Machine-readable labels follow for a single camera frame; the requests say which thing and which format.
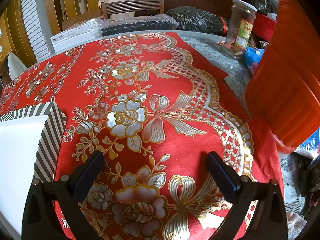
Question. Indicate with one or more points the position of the white cardboard box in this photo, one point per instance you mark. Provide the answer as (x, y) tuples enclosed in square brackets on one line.
[(78, 33)]

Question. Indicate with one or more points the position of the orange plastic basket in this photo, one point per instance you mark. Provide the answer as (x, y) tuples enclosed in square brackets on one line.
[(284, 90)]

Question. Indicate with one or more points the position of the white louvered door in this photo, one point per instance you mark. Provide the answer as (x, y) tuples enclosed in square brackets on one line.
[(34, 21)]

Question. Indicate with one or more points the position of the red floral gold tablecloth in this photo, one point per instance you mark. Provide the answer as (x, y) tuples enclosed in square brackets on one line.
[(155, 107)]

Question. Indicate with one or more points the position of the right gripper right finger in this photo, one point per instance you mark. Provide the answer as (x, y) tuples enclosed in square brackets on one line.
[(269, 219)]

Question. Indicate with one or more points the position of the dark wooden chair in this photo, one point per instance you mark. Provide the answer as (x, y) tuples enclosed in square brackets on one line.
[(121, 7)]

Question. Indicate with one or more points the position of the dark package in clear plastic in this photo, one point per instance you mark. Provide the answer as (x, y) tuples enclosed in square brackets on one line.
[(141, 23)]

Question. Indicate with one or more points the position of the blue plastic bag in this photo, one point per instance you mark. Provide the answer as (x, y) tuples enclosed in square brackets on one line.
[(252, 57)]

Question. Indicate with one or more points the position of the white ironing board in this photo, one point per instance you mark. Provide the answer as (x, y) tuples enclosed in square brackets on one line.
[(16, 66)]

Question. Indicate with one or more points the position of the black plastic bag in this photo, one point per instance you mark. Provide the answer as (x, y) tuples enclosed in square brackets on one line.
[(197, 20)]

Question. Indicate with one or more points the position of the glass jar with label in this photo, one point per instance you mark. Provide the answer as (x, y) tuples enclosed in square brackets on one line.
[(240, 27)]

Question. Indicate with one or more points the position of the striped white jewelry tray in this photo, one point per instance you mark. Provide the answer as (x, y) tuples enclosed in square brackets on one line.
[(30, 144)]

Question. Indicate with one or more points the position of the red plastic tub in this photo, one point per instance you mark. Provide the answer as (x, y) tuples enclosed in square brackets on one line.
[(263, 27)]

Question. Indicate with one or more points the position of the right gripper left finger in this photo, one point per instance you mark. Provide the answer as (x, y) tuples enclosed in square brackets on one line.
[(39, 218)]

